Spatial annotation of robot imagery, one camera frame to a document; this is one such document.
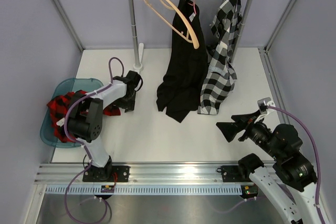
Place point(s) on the left aluminium frame post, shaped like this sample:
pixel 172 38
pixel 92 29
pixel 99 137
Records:
pixel 66 21

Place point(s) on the white black plaid shirt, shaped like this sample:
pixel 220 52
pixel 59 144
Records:
pixel 221 76

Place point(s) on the white cable duct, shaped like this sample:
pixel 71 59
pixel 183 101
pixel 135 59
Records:
pixel 171 190

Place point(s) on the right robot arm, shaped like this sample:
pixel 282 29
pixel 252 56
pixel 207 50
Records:
pixel 302 178

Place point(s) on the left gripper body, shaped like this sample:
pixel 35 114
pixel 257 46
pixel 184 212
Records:
pixel 127 103

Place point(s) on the aluminium frame post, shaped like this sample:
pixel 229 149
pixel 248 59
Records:
pixel 66 21
pixel 279 25

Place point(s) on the red black plaid shirt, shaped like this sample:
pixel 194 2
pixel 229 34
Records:
pixel 58 107

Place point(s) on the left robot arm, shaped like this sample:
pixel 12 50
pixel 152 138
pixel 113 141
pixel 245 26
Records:
pixel 84 123

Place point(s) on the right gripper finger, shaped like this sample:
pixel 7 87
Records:
pixel 229 130
pixel 242 120

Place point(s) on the teal plastic bin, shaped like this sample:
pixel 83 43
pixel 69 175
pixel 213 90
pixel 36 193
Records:
pixel 68 85

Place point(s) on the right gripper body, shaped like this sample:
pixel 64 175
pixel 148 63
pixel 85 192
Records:
pixel 259 134

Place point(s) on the right aluminium frame post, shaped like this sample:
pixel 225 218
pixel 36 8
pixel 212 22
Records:
pixel 279 25

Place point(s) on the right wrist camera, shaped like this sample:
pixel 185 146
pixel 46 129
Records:
pixel 265 109

